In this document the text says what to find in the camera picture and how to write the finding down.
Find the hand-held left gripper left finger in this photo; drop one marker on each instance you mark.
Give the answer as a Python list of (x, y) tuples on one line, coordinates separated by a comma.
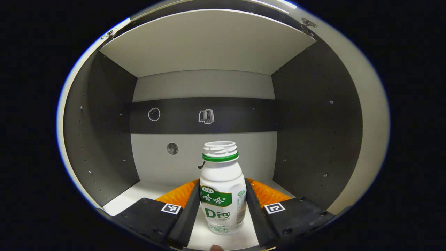
[(184, 216)]

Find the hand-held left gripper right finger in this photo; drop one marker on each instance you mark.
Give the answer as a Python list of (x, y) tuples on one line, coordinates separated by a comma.
[(258, 219)]

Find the white bottle green label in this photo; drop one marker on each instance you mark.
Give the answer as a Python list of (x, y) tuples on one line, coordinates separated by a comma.
[(221, 177)]

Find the grey cabinet door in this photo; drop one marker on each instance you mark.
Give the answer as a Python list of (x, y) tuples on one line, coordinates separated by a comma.
[(60, 125), (374, 115)]

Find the grey cabinet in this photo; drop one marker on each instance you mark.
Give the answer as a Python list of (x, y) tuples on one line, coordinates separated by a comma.
[(209, 45)]

